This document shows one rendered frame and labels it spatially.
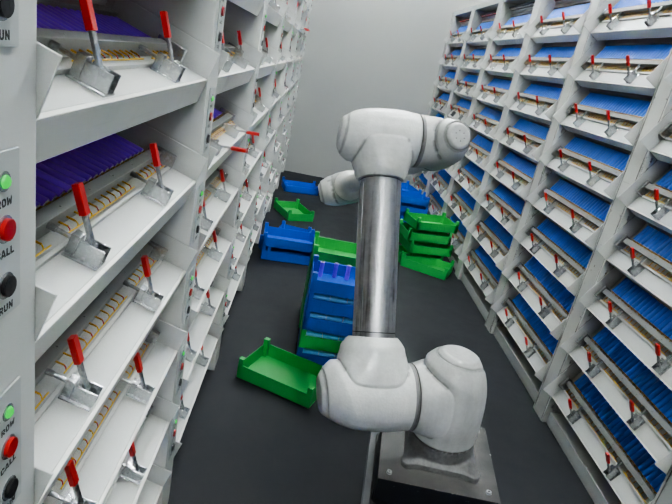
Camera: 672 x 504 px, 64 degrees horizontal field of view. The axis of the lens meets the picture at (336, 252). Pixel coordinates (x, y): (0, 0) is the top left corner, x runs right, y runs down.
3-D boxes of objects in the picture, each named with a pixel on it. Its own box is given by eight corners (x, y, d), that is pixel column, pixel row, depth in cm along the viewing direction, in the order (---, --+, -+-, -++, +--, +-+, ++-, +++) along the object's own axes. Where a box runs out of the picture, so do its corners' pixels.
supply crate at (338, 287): (382, 284, 222) (386, 266, 220) (387, 305, 203) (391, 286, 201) (310, 271, 220) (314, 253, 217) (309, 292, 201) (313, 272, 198)
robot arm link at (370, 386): (420, 439, 117) (320, 438, 113) (397, 425, 132) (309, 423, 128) (431, 102, 127) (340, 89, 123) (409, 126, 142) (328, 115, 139)
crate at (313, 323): (373, 318, 228) (377, 301, 225) (377, 342, 209) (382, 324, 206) (304, 306, 225) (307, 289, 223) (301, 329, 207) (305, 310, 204)
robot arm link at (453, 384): (487, 454, 124) (509, 372, 117) (412, 453, 121) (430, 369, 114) (462, 412, 139) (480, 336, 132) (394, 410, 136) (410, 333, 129)
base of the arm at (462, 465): (471, 426, 143) (475, 409, 142) (479, 485, 123) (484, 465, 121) (403, 412, 145) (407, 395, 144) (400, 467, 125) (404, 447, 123)
